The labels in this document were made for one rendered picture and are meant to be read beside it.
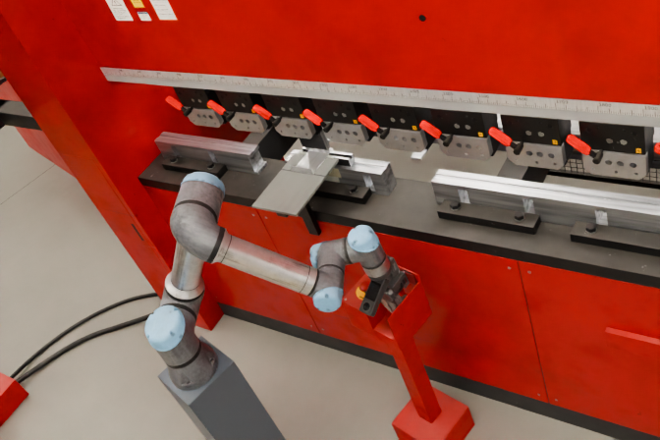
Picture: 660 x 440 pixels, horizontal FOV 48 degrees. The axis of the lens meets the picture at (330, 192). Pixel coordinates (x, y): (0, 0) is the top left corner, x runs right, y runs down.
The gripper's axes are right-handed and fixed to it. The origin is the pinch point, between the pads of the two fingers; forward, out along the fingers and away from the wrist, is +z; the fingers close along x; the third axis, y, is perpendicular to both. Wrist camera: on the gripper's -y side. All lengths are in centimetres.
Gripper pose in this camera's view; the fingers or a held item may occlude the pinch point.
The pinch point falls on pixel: (395, 313)
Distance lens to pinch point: 224.6
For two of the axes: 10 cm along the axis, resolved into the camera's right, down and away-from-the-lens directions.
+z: 3.6, 6.7, 6.5
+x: -7.0, -2.7, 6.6
